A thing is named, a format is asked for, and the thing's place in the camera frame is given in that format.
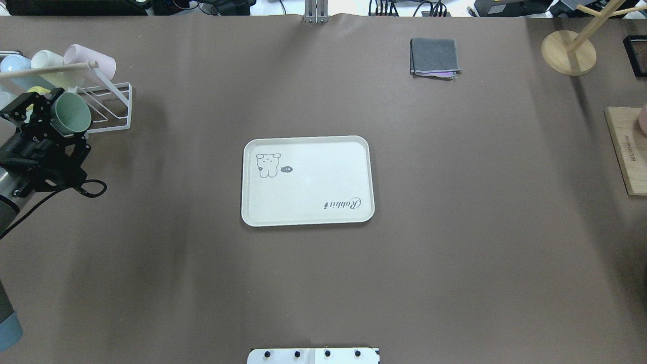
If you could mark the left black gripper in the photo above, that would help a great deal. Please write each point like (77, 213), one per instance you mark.
(24, 147)

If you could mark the green cup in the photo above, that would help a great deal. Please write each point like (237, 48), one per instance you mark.
(70, 114)

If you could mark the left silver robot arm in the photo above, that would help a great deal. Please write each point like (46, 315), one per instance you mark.
(15, 211)

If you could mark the yellow cup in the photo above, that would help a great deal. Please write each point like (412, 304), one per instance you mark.
(43, 103)

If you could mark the grey cup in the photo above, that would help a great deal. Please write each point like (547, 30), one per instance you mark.
(6, 98)

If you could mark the blue cup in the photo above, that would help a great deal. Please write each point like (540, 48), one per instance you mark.
(14, 63)

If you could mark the cream rabbit tray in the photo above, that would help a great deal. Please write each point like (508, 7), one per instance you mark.
(307, 181)

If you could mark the grey folded cloth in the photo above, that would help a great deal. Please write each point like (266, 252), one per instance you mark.
(434, 57)

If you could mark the wooden mug tree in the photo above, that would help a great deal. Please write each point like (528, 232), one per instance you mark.
(571, 53)

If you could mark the wooden cutting board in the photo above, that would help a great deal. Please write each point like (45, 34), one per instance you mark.
(630, 147)

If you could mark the white wire cup rack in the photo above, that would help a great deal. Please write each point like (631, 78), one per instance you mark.
(87, 73)

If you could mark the aluminium frame post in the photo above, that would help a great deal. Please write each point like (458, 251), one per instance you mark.
(316, 11)

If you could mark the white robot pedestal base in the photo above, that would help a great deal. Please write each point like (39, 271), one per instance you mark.
(315, 355)

